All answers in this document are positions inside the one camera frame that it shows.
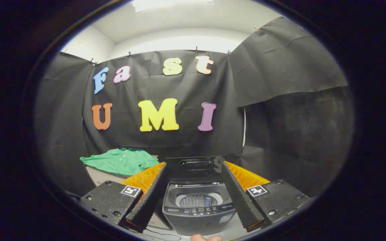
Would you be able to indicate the black backdrop cloth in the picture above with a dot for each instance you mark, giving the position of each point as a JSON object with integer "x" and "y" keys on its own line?
{"x": 179, "y": 87}

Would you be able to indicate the dark grey washing machine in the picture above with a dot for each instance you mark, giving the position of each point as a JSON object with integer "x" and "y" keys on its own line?
{"x": 198, "y": 222}

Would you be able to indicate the ceiling light panel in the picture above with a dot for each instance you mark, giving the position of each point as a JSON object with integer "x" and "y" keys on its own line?
{"x": 152, "y": 4}

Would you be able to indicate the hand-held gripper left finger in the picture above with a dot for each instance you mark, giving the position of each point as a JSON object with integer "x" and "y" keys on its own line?
{"x": 149, "y": 207}

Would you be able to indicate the green polo shirt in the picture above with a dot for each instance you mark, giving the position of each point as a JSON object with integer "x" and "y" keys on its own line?
{"x": 119, "y": 162}

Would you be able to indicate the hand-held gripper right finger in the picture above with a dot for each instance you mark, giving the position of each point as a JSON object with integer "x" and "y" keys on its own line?
{"x": 241, "y": 204}

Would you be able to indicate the light grey stand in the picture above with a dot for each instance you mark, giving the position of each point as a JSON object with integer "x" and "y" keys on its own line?
{"x": 104, "y": 177}

